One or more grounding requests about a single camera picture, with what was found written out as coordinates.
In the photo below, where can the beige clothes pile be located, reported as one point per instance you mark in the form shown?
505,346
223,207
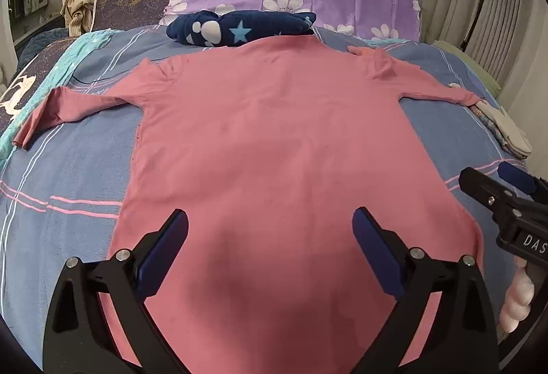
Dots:
78,16

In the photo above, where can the navy star fleece garment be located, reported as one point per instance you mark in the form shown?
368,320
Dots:
236,28

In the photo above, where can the white gloved right hand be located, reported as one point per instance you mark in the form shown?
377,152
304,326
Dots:
518,298

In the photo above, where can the blue striped bed sheet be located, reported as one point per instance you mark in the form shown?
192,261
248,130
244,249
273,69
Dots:
61,196

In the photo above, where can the green blanket edge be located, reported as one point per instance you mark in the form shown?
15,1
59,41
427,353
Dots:
489,82

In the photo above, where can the folded white floral cloth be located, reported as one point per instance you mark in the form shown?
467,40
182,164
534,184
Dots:
510,137

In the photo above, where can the pink long-sleeve shirt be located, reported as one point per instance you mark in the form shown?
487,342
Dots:
269,148

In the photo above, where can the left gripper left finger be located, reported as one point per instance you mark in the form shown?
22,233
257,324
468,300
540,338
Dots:
77,336

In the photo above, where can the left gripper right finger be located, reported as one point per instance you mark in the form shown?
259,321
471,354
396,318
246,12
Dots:
462,338

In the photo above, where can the beige curtain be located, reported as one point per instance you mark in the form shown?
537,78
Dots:
505,37

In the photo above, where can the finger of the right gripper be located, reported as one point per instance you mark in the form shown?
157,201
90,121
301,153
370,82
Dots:
530,185
482,188

